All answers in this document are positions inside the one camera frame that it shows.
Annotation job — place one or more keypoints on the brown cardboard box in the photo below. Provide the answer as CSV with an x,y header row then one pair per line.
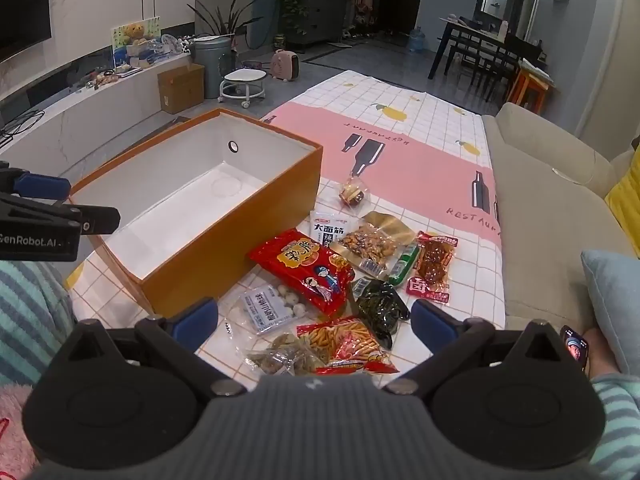
x,y
180,90

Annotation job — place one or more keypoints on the teddy bear poster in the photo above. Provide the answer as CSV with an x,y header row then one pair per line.
x,y
135,35

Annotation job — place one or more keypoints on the white marble tv cabinet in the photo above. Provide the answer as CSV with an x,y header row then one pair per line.
x,y
100,110

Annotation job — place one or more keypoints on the dark grey drawer cabinet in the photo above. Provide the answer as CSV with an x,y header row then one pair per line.
x,y
325,5

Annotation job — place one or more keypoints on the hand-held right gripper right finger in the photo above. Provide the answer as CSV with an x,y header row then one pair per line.
x,y
430,317

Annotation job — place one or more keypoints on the clear quail egg packet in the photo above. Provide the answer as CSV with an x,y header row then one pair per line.
x,y
265,310

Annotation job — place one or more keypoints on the orange stool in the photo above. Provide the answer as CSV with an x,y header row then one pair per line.
x,y
525,90

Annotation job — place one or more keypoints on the red spicy meat packet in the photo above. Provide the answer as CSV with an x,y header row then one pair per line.
x,y
435,265

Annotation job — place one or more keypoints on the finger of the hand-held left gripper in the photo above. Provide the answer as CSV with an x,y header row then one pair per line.
x,y
42,186
97,221

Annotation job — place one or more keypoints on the cluttered shoe rack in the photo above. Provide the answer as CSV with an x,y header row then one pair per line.
x,y
370,10

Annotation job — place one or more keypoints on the person's striped left leg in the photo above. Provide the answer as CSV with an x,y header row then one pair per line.
x,y
30,320

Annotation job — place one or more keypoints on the pink white printed mat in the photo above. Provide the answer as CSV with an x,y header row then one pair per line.
x,y
425,160

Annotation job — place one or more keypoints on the yellow cushion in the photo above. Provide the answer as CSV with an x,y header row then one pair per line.
x,y
625,195

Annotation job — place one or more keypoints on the black dining table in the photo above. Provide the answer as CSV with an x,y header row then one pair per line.
x,y
470,27

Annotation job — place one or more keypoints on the pile of small trinkets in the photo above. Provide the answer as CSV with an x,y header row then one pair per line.
x,y
105,77

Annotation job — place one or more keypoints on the orange cardboard storage box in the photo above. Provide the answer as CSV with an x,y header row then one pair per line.
x,y
225,245

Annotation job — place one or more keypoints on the pile of blue white packets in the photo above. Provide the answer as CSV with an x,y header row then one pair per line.
x,y
160,50

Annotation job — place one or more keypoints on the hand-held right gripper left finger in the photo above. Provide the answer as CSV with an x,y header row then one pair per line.
x,y
195,317

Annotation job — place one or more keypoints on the orange stick snack packet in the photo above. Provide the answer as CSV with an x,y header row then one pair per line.
x,y
345,347

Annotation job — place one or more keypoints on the blue water jug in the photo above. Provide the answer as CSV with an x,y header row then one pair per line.
x,y
416,40

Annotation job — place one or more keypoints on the white snack packet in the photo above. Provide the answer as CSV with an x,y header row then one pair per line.
x,y
324,230

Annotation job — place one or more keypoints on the light blue cushion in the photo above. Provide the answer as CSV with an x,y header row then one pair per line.
x,y
615,300

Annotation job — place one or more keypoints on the grey trash bin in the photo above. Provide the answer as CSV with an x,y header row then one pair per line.
x,y
210,60

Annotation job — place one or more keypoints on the large red snack packet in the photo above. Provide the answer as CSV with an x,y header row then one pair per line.
x,y
300,265

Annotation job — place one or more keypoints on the small patterned pot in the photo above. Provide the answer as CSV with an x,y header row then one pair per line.
x,y
280,42

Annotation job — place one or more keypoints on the beige sofa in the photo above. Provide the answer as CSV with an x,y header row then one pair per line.
x,y
540,220

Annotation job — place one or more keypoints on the long-leaf potted plant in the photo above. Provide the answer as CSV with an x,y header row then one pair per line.
x,y
225,20

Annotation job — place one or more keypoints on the black television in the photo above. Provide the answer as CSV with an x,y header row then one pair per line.
x,y
20,5

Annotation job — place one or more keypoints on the smartphone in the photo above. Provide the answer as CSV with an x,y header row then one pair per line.
x,y
575,347

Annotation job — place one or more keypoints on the white rolling stool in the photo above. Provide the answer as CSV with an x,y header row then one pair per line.
x,y
242,77

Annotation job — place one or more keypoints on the dark seaweed packet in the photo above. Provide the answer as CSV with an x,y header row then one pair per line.
x,y
380,310

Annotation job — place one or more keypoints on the pink fluffy cloth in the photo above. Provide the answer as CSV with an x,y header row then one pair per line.
x,y
15,430

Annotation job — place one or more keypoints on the green sausage stick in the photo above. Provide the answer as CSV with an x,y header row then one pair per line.
x,y
402,266

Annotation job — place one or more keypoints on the clear brown snack packet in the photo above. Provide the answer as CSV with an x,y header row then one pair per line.
x,y
280,356

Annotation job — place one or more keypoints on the black dining chair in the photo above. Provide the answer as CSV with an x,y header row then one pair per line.
x,y
480,65
525,47

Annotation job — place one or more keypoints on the gold nut packet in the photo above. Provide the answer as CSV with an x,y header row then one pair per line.
x,y
370,245

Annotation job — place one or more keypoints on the person's bare foot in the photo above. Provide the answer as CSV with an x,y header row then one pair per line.
x,y
602,355

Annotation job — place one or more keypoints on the small pink heater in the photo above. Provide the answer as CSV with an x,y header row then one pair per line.
x,y
282,65

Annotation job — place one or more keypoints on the small round chocolate packet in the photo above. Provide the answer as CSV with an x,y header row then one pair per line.
x,y
352,194

